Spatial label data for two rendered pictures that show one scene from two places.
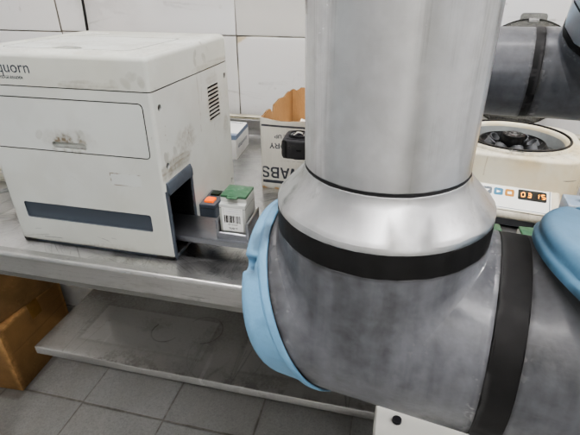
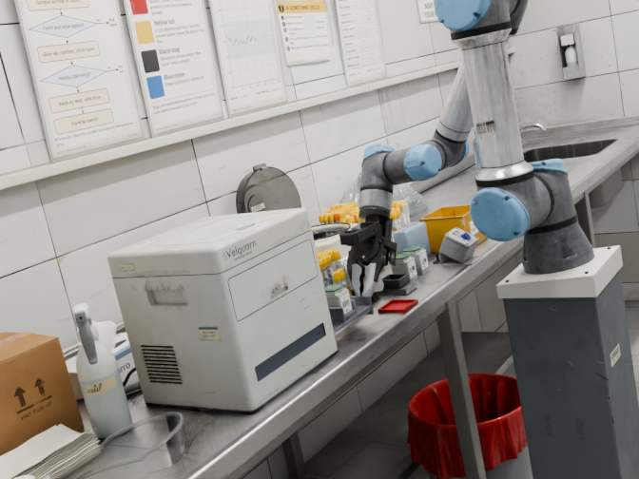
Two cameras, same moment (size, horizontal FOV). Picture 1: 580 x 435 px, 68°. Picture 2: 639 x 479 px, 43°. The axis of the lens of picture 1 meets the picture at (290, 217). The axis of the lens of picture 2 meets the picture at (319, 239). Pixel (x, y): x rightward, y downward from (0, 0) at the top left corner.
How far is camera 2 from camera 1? 1.61 m
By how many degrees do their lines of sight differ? 65
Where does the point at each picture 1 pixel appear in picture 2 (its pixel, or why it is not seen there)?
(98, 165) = (295, 297)
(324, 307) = (528, 192)
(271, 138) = not seen: hidden behind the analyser
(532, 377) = (551, 186)
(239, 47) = (62, 267)
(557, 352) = (549, 180)
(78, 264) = (315, 385)
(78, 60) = (280, 223)
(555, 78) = (449, 152)
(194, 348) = not seen: outside the picture
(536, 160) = not seen: hidden behind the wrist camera
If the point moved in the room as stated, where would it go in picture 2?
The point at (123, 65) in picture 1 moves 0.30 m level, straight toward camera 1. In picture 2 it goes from (300, 217) to (456, 184)
